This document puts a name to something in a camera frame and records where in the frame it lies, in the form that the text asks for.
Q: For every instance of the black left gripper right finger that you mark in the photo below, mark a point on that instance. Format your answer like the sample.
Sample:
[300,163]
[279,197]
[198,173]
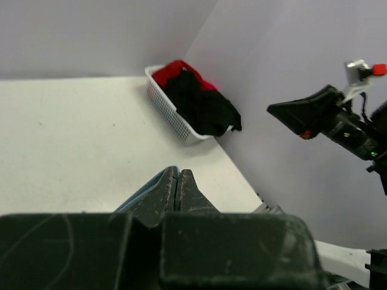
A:
[190,198]

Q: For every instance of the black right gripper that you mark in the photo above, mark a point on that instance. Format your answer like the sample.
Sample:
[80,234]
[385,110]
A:
[325,112]

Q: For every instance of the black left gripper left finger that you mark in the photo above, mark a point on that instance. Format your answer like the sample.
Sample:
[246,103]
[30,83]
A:
[149,210]

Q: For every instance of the blue t shirt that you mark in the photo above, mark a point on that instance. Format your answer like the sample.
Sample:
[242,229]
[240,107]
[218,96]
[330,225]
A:
[146,188]

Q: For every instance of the black t shirt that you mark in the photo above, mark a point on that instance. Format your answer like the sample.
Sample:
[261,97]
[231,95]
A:
[207,111]

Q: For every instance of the white perforated plastic basket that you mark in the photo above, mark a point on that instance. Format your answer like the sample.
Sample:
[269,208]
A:
[157,77]

